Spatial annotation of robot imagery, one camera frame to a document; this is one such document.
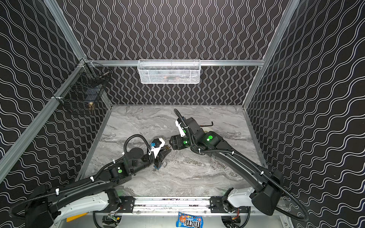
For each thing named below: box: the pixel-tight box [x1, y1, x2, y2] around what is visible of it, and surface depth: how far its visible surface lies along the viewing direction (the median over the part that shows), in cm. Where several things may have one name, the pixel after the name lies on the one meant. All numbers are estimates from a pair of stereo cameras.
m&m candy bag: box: [175, 211, 204, 228], surface depth 70 cm
